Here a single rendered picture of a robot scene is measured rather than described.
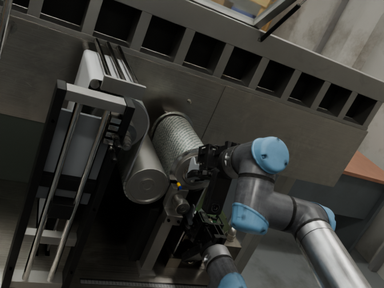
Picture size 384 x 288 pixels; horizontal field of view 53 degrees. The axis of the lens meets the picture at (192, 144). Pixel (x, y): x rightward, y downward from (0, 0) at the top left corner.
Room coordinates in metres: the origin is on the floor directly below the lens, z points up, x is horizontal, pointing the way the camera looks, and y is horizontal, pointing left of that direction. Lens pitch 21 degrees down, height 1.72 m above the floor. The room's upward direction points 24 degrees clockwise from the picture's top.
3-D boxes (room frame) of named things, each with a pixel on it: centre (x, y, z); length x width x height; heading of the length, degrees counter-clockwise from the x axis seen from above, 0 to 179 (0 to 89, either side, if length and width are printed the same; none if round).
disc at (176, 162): (1.01, -0.04, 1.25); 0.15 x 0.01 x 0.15; 118
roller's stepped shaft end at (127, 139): (0.82, 0.14, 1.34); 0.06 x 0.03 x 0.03; 28
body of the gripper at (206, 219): (0.93, -0.15, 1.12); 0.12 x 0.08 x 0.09; 28
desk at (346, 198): (3.41, -1.02, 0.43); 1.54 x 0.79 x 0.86; 116
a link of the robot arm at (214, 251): (0.86, -0.18, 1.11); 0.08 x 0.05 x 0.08; 118
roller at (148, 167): (1.06, 0.12, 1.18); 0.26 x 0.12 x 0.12; 28
